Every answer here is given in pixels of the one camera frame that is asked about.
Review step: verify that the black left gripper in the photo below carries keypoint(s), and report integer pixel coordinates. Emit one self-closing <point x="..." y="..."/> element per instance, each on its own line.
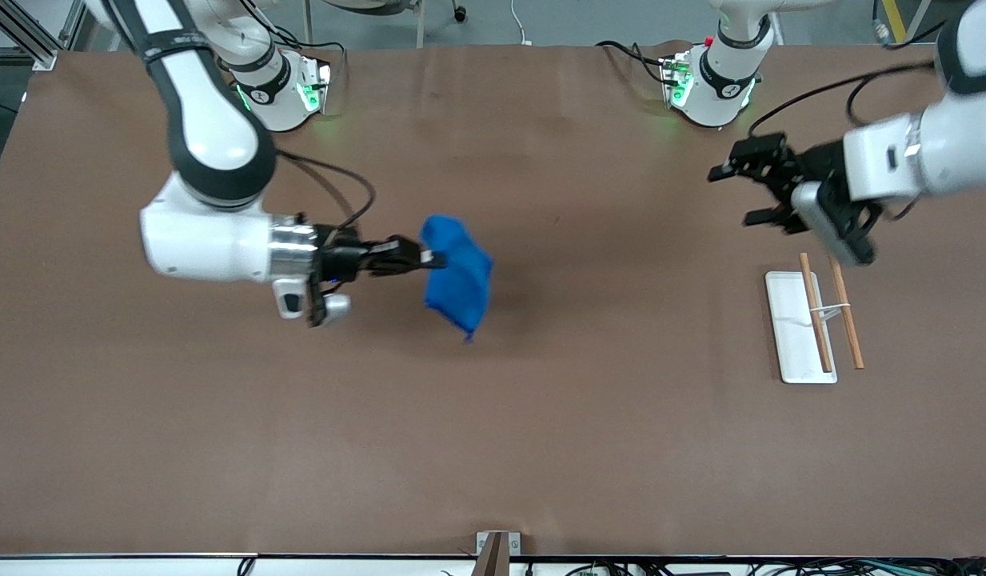
<point x="817" y="166"/>

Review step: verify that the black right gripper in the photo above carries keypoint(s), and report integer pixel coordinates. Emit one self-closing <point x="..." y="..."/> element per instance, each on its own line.
<point x="342" y="258"/>

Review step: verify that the blue microfibre towel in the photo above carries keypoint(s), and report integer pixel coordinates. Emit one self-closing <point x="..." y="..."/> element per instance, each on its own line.
<point x="459" y="276"/>

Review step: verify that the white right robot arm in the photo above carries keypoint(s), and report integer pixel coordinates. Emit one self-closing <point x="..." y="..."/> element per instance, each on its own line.
<point x="213" y="144"/>

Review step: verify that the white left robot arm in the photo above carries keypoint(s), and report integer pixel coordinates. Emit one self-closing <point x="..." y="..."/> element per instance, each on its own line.
<point x="940" y="152"/>

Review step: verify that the white rack with wooden bars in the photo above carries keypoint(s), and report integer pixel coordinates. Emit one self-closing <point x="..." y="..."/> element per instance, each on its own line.
<point x="796" y="336"/>

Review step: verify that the grey metal table bracket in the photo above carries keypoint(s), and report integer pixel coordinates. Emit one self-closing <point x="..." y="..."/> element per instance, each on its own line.
<point x="497" y="552"/>

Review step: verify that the aluminium frame profile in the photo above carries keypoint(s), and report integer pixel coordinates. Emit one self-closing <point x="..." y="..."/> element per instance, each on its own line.
<point x="29" y="36"/>

